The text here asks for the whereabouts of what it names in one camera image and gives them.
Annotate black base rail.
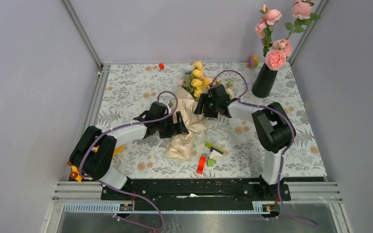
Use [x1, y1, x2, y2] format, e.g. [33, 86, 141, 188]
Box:
[101, 176, 325, 212]

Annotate red toy block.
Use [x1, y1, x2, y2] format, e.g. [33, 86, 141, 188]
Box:
[196, 156, 206, 174]

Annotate floral patterned table mat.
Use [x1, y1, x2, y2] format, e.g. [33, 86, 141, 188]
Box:
[88, 63, 327, 179]

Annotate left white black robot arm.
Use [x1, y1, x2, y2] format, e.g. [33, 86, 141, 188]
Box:
[68, 101, 189, 200]

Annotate red yellow toy truck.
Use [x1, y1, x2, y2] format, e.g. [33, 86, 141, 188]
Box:
[67, 145, 125, 182]

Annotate green long toy block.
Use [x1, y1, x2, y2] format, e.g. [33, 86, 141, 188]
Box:
[205, 142, 225, 154]

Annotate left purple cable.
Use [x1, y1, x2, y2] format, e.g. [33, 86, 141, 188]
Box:
[77, 91, 178, 231]

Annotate small green toy cube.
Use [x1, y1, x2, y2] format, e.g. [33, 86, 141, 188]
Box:
[207, 159, 215, 167]

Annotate white purple toy block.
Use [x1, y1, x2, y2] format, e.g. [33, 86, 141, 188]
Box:
[209, 147, 223, 160]

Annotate pink rose stems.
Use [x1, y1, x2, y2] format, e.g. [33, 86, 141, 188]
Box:
[254, 0, 321, 71]

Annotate black vase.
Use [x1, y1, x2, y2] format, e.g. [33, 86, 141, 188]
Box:
[252, 64, 278, 98]

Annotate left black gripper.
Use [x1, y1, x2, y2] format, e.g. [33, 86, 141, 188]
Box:
[156, 111, 188, 138]

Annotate colourful flower bouquet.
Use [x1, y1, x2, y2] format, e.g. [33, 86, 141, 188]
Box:
[165, 61, 236, 161]

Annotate pink yellow green toy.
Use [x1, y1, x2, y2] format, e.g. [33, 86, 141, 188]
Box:
[247, 55, 258, 68]

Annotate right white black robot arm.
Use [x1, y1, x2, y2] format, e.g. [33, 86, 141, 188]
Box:
[194, 84, 296, 200]

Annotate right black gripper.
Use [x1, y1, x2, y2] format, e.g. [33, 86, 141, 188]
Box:
[193, 93, 220, 119]

